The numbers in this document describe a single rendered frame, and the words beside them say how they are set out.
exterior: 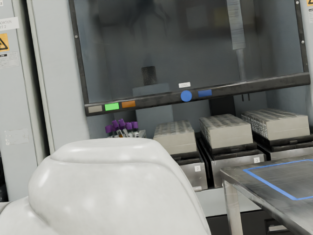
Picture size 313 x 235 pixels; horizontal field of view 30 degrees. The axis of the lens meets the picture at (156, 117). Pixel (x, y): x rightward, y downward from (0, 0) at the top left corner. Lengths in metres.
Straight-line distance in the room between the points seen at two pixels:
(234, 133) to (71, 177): 1.13
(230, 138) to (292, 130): 0.17
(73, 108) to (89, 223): 1.15
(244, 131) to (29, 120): 0.58
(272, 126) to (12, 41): 0.74
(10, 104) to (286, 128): 0.75
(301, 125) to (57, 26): 0.70
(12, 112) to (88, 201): 1.19
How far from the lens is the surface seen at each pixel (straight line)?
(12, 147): 1.65
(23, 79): 1.63
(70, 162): 0.49
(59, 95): 1.61
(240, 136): 1.58
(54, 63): 1.61
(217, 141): 1.58
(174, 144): 1.57
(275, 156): 1.52
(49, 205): 0.48
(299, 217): 0.79
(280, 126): 1.60
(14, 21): 1.64
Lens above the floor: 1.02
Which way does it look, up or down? 3 degrees down
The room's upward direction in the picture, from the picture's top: 8 degrees counter-clockwise
